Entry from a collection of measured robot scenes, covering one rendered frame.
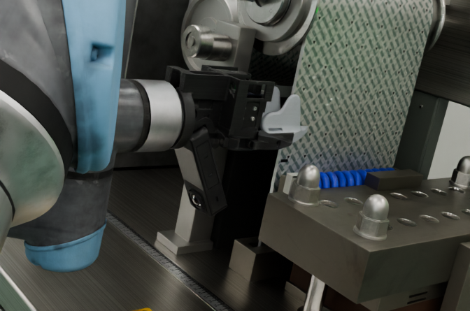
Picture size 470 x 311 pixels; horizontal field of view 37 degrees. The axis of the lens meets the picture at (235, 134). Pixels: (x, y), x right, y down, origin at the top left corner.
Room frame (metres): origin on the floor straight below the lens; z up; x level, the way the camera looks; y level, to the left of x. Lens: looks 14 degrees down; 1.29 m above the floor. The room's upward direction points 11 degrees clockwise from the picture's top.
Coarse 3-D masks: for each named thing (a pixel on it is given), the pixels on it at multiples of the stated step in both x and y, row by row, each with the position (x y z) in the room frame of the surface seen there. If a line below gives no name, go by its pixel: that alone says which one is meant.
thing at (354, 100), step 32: (320, 64) 0.87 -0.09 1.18; (352, 64) 0.91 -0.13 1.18; (384, 64) 0.95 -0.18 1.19; (416, 64) 1.00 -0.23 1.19; (320, 96) 0.88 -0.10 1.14; (352, 96) 0.92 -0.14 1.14; (384, 96) 0.96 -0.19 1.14; (320, 128) 0.89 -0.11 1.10; (352, 128) 0.93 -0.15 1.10; (384, 128) 0.97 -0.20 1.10; (288, 160) 0.86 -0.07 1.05; (320, 160) 0.90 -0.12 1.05; (352, 160) 0.94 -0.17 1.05; (384, 160) 0.99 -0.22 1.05
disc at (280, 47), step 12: (312, 0) 0.84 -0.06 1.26; (240, 12) 0.94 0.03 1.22; (312, 12) 0.84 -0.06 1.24; (300, 24) 0.85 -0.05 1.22; (312, 24) 0.84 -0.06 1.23; (288, 36) 0.86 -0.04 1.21; (300, 36) 0.85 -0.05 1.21; (264, 48) 0.89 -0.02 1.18; (276, 48) 0.87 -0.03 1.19; (288, 48) 0.86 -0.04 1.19
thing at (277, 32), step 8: (296, 0) 0.85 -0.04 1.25; (304, 0) 0.84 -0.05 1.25; (296, 8) 0.85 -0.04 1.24; (304, 8) 0.85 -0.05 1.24; (248, 16) 0.91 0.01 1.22; (288, 16) 0.85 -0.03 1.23; (296, 16) 0.84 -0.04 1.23; (432, 16) 1.01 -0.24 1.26; (248, 24) 0.91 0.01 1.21; (256, 24) 0.89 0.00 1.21; (280, 24) 0.86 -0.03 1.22; (288, 24) 0.85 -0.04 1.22; (296, 24) 0.85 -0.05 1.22; (256, 32) 0.89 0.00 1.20; (264, 32) 0.88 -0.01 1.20; (272, 32) 0.87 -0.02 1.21; (280, 32) 0.86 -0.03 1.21; (288, 32) 0.85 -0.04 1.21; (264, 40) 0.88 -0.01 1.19; (272, 40) 0.87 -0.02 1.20; (280, 40) 0.87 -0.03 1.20
